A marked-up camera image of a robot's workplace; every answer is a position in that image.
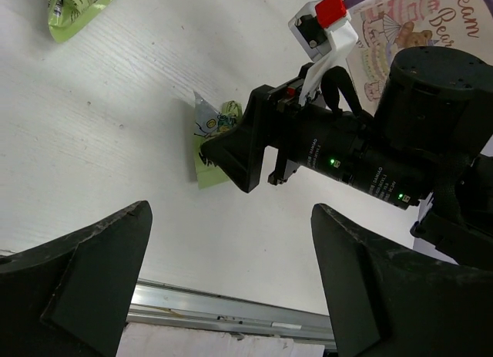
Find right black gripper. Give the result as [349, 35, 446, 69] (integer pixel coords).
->
[200, 66, 428, 210]

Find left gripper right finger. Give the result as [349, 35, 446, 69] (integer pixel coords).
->
[311, 204, 492, 356]

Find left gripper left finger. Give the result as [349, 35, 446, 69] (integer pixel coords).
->
[1, 200, 153, 356]

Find green white snack pouch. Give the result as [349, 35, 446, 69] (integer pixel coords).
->
[190, 90, 246, 190]

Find light green snack packet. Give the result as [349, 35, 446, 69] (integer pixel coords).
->
[47, 0, 113, 43]

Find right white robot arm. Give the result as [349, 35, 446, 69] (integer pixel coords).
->
[200, 46, 492, 270]

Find aluminium table frame rail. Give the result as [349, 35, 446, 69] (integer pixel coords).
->
[127, 279, 337, 352]

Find cream paper bag orange handles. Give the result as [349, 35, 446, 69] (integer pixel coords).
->
[347, 0, 492, 113]

